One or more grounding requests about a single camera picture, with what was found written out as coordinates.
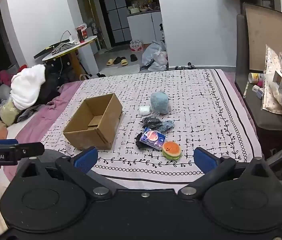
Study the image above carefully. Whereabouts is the white cabinet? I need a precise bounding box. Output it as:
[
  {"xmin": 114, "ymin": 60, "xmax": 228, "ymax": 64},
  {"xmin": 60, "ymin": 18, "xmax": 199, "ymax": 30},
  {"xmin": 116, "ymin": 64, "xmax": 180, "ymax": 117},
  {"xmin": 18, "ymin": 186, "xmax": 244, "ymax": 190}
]
[{"xmin": 126, "ymin": 10, "xmax": 163, "ymax": 43}]

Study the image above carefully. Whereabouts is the purple bed sheet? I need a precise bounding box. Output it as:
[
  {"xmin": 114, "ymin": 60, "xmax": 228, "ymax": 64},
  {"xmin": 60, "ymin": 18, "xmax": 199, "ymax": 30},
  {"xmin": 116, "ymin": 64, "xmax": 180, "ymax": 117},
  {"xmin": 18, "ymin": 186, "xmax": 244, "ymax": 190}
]
[{"xmin": 3, "ymin": 80, "xmax": 89, "ymax": 180}]

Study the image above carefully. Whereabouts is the grey-blue plastic bag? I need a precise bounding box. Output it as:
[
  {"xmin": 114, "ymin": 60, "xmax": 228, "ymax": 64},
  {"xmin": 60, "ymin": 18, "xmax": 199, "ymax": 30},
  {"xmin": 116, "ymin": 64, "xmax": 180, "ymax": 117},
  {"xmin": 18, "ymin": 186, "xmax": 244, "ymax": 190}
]
[{"xmin": 142, "ymin": 41, "xmax": 167, "ymax": 67}]

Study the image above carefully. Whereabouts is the pack of water bottles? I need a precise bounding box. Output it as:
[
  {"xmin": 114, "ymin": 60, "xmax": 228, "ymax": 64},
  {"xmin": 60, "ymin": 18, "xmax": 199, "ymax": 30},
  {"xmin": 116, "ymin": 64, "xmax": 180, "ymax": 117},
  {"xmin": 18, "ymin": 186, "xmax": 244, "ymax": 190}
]
[{"xmin": 130, "ymin": 40, "xmax": 145, "ymax": 52}]

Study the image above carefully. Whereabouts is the white charger with cable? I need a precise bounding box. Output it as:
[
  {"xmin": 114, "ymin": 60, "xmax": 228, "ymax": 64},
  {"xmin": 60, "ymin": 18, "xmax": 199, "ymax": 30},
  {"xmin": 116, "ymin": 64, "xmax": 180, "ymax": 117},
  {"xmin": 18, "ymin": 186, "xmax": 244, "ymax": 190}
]
[{"xmin": 60, "ymin": 31, "xmax": 78, "ymax": 43}]

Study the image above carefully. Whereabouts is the black item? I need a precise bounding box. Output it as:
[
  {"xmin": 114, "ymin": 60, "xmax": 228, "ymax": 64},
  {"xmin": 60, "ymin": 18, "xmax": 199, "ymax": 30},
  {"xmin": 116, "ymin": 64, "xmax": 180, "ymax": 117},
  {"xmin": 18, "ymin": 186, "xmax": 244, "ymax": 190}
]
[{"xmin": 140, "ymin": 116, "xmax": 163, "ymax": 131}]

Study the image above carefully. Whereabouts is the dark grey chair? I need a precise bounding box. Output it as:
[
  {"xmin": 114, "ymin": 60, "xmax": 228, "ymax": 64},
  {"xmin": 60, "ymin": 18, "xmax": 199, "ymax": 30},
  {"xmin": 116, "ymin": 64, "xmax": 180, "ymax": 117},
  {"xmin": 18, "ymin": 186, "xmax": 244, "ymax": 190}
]
[{"xmin": 234, "ymin": 14, "xmax": 282, "ymax": 165}]

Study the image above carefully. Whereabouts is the red and black box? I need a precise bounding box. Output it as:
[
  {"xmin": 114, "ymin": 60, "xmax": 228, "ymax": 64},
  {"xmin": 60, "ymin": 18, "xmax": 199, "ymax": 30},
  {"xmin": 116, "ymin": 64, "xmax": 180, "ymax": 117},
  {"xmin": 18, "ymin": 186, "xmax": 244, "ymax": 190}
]
[{"xmin": 76, "ymin": 27, "xmax": 88, "ymax": 43}]

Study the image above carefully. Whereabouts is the brown wooden board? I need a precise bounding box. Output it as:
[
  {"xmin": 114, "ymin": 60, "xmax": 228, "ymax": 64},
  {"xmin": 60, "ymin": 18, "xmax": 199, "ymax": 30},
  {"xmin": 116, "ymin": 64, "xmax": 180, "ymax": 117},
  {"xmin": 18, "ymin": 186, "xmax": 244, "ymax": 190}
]
[{"xmin": 242, "ymin": 2, "xmax": 282, "ymax": 72}]

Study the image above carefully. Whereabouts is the white fluffy garment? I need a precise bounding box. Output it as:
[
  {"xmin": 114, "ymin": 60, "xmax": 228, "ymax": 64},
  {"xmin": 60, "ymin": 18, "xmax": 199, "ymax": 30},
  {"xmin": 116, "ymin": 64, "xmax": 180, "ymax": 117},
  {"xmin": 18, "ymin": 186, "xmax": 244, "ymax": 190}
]
[{"xmin": 11, "ymin": 64, "xmax": 47, "ymax": 110}]

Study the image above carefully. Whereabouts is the white jar yellow label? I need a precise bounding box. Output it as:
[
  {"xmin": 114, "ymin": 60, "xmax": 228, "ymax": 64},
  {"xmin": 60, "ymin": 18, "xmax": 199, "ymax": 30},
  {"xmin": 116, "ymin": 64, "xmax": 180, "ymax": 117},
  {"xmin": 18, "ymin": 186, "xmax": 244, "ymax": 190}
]
[{"xmin": 248, "ymin": 72, "xmax": 264, "ymax": 84}]

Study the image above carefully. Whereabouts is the pale grey plastic bag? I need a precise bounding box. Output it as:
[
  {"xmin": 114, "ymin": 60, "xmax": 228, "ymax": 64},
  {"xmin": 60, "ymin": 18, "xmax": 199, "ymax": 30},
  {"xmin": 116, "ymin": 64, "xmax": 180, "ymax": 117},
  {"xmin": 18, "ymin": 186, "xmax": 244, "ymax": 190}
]
[{"xmin": 147, "ymin": 64, "xmax": 169, "ymax": 72}]

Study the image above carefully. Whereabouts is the white standing fan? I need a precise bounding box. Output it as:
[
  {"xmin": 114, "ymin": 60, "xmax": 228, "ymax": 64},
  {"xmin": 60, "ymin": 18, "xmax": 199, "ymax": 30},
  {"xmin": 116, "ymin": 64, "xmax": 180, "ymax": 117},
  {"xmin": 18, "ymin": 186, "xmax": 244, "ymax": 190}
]
[{"xmin": 90, "ymin": 21, "xmax": 112, "ymax": 55}]

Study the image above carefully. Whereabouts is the grey-blue cloth in bag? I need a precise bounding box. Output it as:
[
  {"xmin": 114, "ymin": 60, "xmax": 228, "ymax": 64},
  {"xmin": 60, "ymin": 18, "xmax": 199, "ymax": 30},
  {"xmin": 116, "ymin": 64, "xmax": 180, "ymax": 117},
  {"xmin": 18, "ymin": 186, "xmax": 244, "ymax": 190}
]
[{"xmin": 159, "ymin": 120, "xmax": 175, "ymax": 132}]

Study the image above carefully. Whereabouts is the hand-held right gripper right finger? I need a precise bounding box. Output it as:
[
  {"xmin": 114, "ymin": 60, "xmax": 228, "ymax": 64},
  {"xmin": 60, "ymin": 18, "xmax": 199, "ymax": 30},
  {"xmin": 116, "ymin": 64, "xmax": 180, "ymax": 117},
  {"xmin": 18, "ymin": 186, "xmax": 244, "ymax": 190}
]
[{"xmin": 178, "ymin": 147, "xmax": 271, "ymax": 197}]

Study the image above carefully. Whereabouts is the round white yellow-legged table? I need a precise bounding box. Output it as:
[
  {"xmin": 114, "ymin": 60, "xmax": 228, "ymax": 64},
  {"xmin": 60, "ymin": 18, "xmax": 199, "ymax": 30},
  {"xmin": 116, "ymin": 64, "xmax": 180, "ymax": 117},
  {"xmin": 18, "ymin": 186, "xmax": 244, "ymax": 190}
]
[{"xmin": 42, "ymin": 35, "xmax": 98, "ymax": 82}]

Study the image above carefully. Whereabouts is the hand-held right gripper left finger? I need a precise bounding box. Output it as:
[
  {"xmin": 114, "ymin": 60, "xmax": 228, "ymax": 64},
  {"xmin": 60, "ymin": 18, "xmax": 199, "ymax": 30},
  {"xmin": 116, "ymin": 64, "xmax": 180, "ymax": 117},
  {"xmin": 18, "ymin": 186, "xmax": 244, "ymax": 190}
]
[{"xmin": 18, "ymin": 147, "xmax": 113, "ymax": 197}]

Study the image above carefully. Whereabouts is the light blue plush toy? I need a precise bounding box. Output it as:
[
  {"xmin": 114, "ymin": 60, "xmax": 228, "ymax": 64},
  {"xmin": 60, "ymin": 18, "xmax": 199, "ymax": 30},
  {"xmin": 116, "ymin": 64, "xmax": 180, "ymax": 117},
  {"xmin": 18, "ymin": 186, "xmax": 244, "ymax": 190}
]
[{"xmin": 150, "ymin": 92, "xmax": 171, "ymax": 113}]

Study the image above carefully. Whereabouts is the black panelled door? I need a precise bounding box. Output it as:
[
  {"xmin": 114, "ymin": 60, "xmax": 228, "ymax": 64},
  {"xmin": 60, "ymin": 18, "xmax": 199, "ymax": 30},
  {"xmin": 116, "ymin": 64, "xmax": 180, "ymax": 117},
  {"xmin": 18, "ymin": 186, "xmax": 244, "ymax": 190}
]
[{"xmin": 94, "ymin": 0, "xmax": 131, "ymax": 50}]

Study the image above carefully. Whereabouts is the patterned clear plastic bag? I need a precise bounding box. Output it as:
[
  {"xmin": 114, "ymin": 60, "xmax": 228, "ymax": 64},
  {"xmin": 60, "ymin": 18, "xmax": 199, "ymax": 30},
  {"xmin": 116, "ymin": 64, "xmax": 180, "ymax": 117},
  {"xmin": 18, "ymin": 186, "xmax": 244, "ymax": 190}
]
[{"xmin": 262, "ymin": 45, "xmax": 282, "ymax": 116}]

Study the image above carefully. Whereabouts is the brown cardboard box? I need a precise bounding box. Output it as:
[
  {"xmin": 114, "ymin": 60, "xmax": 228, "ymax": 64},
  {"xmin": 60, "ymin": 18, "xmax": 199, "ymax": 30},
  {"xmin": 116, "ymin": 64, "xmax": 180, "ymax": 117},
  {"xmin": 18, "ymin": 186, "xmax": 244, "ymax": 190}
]
[{"xmin": 63, "ymin": 93, "xmax": 123, "ymax": 150}]

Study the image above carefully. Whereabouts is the white floor mat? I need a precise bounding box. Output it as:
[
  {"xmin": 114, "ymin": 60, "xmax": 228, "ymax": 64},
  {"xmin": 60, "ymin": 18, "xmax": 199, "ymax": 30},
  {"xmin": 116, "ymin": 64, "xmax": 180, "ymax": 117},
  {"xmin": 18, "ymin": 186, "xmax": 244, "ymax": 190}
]
[{"xmin": 98, "ymin": 64, "xmax": 141, "ymax": 77}]

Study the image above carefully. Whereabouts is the small white packet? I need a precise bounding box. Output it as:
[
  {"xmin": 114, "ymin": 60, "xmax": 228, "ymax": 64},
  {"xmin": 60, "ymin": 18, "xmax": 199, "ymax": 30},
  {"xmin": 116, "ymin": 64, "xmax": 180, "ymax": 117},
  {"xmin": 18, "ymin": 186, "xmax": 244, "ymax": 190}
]
[{"xmin": 139, "ymin": 106, "xmax": 153, "ymax": 117}]

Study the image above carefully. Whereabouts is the black clothes pile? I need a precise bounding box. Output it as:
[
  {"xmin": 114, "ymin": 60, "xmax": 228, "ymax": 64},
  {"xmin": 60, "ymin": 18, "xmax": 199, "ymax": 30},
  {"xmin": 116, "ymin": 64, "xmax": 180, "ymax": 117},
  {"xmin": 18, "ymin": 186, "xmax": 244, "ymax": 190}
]
[{"xmin": 37, "ymin": 66, "xmax": 67, "ymax": 105}]

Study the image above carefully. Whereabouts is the white plastic bag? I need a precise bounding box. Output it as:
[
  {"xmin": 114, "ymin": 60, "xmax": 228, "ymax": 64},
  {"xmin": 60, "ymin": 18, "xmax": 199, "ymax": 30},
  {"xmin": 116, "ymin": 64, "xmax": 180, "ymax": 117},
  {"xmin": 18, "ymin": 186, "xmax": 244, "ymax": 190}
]
[{"xmin": 153, "ymin": 51, "xmax": 169, "ymax": 67}]

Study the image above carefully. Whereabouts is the blue tissue packet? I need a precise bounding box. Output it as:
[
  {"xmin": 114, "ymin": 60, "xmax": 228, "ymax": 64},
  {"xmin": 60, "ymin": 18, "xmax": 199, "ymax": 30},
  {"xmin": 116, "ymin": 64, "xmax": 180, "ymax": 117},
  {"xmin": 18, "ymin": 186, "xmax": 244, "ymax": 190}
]
[{"xmin": 139, "ymin": 127, "xmax": 167, "ymax": 151}]

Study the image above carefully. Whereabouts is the grey cloth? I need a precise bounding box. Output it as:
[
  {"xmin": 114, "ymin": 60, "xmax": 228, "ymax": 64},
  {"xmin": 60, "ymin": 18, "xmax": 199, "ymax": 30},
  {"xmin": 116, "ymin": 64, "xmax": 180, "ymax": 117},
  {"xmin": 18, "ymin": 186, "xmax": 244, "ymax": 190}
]
[{"xmin": 51, "ymin": 42, "xmax": 78, "ymax": 56}]

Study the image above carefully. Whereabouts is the red cloth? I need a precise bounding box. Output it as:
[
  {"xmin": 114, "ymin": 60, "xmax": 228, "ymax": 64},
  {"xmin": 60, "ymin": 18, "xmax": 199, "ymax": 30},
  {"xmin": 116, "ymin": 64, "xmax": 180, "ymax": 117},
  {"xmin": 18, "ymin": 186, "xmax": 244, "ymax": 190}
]
[{"xmin": 0, "ymin": 64, "xmax": 28, "ymax": 83}]

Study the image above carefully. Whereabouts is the orange burger plush toy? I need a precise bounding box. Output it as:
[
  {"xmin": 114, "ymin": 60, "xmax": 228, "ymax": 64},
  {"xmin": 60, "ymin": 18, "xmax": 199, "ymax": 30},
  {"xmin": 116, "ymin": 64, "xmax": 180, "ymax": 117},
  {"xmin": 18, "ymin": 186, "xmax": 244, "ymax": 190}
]
[{"xmin": 162, "ymin": 141, "xmax": 182, "ymax": 160}]

